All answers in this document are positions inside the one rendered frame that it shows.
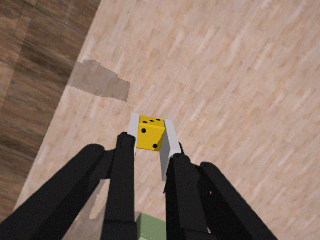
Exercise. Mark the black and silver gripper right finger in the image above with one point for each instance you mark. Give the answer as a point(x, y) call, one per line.
point(191, 211)

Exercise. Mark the yellow die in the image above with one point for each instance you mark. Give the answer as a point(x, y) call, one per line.
point(150, 133)

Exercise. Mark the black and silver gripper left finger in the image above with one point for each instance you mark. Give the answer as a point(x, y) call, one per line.
point(50, 211)

